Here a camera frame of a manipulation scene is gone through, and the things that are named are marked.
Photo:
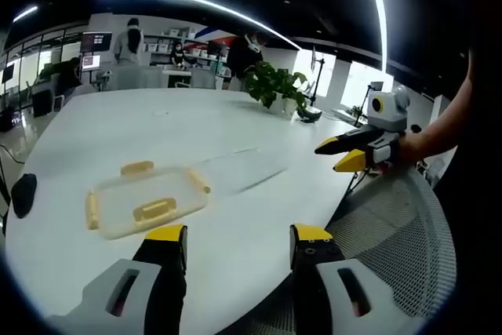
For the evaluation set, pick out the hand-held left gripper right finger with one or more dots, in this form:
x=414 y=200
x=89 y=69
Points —
x=376 y=296

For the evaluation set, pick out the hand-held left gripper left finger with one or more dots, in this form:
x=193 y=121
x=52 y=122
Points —
x=98 y=292

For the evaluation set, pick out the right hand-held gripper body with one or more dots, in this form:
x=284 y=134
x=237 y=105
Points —
x=388 y=117

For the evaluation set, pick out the clear lid with yellow buckles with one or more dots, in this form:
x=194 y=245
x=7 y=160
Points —
x=149 y=209

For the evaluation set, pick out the person's right hand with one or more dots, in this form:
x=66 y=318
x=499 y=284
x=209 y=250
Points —
x=412 y=146

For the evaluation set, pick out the dark rounded object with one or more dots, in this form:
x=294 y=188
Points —
x=310 y=115

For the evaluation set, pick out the black tripod stand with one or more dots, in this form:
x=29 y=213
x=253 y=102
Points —
x=318 y=80

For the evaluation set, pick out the grey mesh office chair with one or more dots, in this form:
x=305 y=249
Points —
x=400 y=229

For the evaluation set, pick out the green potted plant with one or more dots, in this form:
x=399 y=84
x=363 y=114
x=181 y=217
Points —
x=274 y=84

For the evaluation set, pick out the bright ceiling light strip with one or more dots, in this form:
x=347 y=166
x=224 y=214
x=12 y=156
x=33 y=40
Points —
x=379 y=17

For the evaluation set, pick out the person's dark shirt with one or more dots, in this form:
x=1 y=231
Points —
x=457 y=201

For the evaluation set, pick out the black soft object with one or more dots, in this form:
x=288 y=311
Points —
x=24 y=195

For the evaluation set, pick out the shelf with white boxes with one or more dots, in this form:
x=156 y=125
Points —
x=196 y=46

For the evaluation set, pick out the long curved ceiling light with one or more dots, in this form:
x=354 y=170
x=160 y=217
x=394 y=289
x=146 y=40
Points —
x=204 y=2

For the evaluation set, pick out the small red-lit screen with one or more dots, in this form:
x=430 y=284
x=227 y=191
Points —
x=90 y=62

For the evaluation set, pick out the dark monitor screen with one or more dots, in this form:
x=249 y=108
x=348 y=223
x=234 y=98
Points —
x=96 y=41

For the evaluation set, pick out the short ceiling light strip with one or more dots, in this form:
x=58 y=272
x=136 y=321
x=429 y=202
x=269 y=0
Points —
x=24 y=13

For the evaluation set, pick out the camera on stand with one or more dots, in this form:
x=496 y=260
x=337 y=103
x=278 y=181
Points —
x=375 y=87

